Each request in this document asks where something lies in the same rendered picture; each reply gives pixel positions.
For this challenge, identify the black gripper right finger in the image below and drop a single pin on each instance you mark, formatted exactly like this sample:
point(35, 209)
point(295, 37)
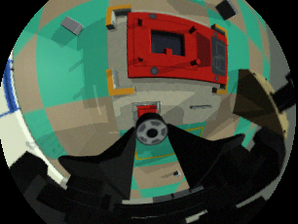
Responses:
point(196, 155)

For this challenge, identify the grey wheel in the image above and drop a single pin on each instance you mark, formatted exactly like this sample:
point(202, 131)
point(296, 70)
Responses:
point(151, 121)

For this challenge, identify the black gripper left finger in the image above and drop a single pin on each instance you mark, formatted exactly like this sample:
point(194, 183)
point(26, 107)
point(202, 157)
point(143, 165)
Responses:
point(114, 165)

